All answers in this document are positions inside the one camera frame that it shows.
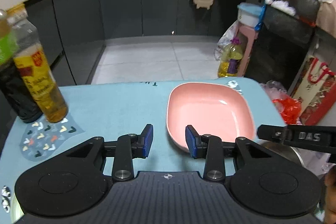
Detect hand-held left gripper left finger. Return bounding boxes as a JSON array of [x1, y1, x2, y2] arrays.
[[66, 124, 154, 183]]

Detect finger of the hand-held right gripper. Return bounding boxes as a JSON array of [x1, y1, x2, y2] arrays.
[[256, 124, 336, 154]]

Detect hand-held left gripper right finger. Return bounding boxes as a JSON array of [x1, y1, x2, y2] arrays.
[[185, 125, 272, 183]]

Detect stainless steel bowl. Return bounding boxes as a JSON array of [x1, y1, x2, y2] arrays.
[[259, 140, 326, 178]]

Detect pink square bowl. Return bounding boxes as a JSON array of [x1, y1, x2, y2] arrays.
[[166, 83, 255, 153]]

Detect person's right hand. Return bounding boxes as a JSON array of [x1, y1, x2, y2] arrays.
[[323, 168, 336, 224]]

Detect red plastic bag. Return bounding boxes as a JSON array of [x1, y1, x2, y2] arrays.
[[271, 96, 302, 125]]

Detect red patterned gift bag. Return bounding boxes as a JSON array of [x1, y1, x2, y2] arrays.
[[290, 54, 336, 126]]

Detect blue printed tablecloth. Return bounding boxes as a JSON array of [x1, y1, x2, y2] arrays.
[[0, 77, 287, 224]]

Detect yellow cooking oil jug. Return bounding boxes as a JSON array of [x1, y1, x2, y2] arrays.
[[217, 39, 243, 78]]

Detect black mesh storage rack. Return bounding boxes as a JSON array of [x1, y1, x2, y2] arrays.
[[245, 0, 322, 91]]

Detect pink plastic stool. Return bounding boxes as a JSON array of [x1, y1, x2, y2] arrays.
[[236, 20, 259, 78]]

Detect patterned plastic bag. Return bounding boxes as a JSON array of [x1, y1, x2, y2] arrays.
[[214, 20, 240, 62]]

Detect oil bottle yellow label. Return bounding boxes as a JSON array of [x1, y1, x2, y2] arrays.
[[7, 4, 69, 124]]

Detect white container blue lid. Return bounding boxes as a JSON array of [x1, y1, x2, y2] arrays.
[[237, 3, 264, 26]]

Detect dark kitchen cabinets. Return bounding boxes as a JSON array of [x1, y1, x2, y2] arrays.
[[0, 0, 252, 119]]

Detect dark vinegar bottle green label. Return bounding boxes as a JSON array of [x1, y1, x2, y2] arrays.
[[0, 9, 44, 124]]

